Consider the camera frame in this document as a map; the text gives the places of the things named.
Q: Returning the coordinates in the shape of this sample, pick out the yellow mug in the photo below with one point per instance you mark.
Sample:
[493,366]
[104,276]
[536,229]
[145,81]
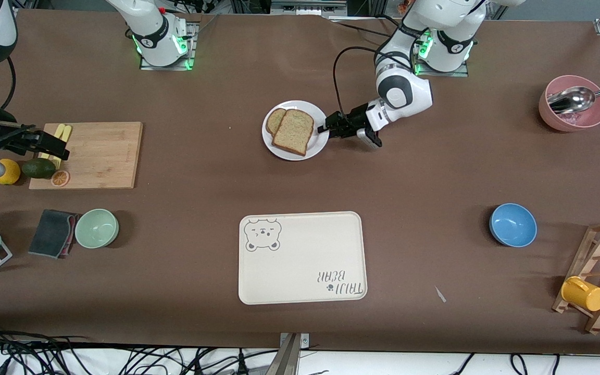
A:
[584,294]

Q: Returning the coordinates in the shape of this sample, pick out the pink bowl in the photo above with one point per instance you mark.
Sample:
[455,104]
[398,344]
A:
[550,117]

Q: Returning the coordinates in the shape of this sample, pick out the dark grey cloth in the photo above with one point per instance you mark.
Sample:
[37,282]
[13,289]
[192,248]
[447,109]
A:
[50,233]

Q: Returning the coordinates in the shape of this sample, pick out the orange slice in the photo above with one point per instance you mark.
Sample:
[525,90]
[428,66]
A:
[60,178]

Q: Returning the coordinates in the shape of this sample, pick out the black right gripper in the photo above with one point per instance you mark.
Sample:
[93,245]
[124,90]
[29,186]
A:
[2,138]

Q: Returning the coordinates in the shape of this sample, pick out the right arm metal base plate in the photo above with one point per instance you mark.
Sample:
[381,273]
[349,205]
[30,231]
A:
[191,47]

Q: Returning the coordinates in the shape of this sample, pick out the dark green avocado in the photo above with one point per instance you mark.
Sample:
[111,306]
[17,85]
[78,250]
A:
[38,168]

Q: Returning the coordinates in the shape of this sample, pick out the metal table edge bracket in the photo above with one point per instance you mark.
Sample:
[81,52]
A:
[292,354]

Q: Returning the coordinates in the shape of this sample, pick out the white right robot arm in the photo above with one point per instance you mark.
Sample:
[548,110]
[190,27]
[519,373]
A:
[149,31]

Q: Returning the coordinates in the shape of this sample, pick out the small white paper scrap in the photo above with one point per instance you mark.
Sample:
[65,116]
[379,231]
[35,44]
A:
[440,295]

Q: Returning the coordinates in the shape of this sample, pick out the wooden cutting board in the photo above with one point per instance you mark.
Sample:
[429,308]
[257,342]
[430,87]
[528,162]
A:
[107,156]

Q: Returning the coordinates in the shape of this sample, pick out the blue bowl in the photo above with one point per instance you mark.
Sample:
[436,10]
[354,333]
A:
[512,225]

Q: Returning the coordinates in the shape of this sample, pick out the round white plate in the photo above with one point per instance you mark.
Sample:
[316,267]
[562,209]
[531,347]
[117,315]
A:
[320,117]

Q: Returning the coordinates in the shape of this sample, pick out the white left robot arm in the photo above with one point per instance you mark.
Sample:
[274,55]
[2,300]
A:
[446,21]

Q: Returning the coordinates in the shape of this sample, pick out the clear crystal pieces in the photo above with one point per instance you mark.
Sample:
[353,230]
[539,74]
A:
[576,119]

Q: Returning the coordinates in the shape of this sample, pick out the yellow lemon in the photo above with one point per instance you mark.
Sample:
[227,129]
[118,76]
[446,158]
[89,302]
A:
[12,174]

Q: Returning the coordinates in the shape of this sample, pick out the metal spoon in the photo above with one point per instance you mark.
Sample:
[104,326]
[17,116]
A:
[571,100]

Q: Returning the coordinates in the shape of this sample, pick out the pale green bowl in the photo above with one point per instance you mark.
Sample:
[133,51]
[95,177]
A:
[97,228]

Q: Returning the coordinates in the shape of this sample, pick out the cream tray with bear print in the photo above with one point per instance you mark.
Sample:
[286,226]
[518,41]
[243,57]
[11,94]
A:
[300,260]

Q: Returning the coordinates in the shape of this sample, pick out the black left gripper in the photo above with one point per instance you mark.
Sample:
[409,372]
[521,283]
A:
[355,123]

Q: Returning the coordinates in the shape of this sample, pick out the wooden peg drying rack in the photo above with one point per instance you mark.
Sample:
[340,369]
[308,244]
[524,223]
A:
[599,239]

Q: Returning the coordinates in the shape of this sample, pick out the plain brown bread slice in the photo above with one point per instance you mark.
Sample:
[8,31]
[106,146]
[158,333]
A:
[294,133]

